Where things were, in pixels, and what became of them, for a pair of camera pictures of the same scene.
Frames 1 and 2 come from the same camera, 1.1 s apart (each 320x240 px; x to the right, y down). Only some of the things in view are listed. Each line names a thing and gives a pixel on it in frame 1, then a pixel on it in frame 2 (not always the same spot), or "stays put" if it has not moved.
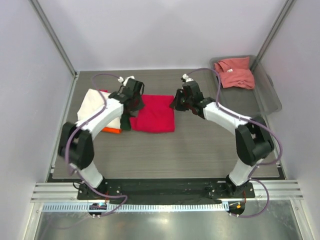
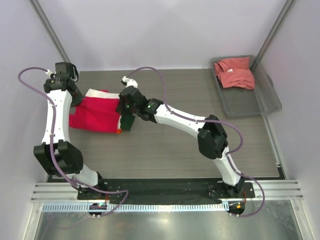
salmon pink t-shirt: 235,73 stays put
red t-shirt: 156,116 → 96,114
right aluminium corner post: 287,7 stays put
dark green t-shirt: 125,122 stays put
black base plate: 167,190 stays put
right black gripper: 176,104 → 121,109
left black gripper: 139,106 → 78,100
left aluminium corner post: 75,74 stays put
